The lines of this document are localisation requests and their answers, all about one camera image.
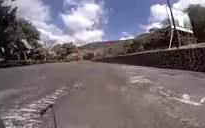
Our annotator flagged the row of trees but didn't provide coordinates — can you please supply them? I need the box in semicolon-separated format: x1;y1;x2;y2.
0;0;79;63

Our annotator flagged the billboard on poles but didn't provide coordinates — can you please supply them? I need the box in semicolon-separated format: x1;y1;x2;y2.
165;0;195;50

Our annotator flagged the grey asphalt road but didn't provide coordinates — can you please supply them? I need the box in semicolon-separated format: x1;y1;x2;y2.
0;59;205;128

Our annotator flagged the distant hill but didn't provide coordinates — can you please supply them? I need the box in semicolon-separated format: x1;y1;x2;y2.
77;31;168;61

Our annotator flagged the dark stone retaining wall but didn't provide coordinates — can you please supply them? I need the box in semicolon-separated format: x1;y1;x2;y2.
92;42;205;74

